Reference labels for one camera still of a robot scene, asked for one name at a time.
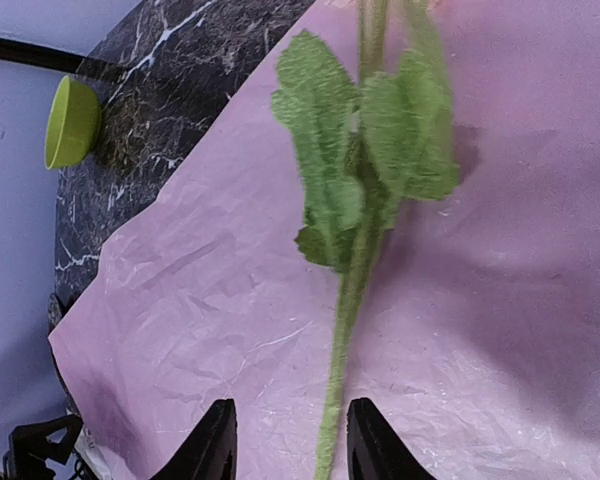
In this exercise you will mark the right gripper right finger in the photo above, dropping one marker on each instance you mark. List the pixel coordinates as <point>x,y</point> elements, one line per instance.
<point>374,449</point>

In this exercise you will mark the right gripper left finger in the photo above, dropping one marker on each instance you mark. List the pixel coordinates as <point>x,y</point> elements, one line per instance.
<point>210,450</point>

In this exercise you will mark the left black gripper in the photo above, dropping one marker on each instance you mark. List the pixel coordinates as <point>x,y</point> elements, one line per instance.
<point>32,445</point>

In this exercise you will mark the pink wrapping paper sheet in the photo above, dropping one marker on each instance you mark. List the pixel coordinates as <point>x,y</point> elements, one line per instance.
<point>479,339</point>

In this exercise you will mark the peach and orange flower stem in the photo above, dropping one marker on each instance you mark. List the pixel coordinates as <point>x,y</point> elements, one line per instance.
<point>363,146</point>

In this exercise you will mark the green plastic bowl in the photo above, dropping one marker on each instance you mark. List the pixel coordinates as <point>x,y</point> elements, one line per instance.
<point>73,124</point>

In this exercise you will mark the left black frame post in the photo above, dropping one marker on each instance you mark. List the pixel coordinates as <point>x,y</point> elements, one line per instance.
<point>61,61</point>

